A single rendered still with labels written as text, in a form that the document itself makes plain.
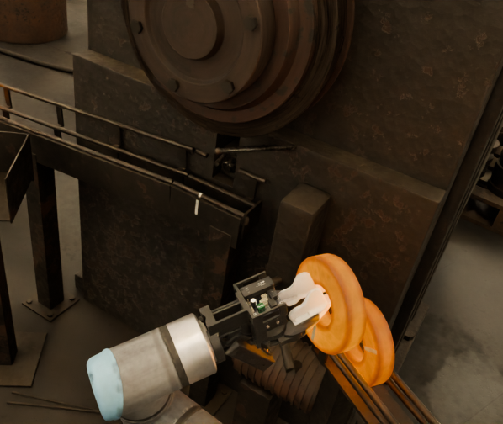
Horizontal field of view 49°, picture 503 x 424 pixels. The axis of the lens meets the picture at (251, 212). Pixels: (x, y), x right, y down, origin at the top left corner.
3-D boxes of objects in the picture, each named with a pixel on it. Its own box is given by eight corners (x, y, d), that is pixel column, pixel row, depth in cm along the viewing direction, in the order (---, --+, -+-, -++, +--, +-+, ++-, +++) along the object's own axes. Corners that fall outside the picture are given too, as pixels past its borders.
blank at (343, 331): (319, 234, 89) (301, 237, 88) (377, 290, 78) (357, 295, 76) (304, 310, 97) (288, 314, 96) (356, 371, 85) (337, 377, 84)
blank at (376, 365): (348, 371, 105) (333, 375, 104) (340, 290, 105) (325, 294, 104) (400, 395, 91) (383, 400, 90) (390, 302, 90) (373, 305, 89)
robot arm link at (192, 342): (194, 396, 78) (173, 345, 85) (225, 381, 79) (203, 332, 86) (181, 360, 72) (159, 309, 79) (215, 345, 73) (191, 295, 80)
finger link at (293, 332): (324, 320, 81) (269, 346, 79) (324, 327, 82) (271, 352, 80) (308, 299, 84) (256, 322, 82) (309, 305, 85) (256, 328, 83)
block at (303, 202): (283, 261, 134) (302, 177, 121) (312, 275, 132) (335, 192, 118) (261, 284, 127) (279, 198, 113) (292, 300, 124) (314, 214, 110)
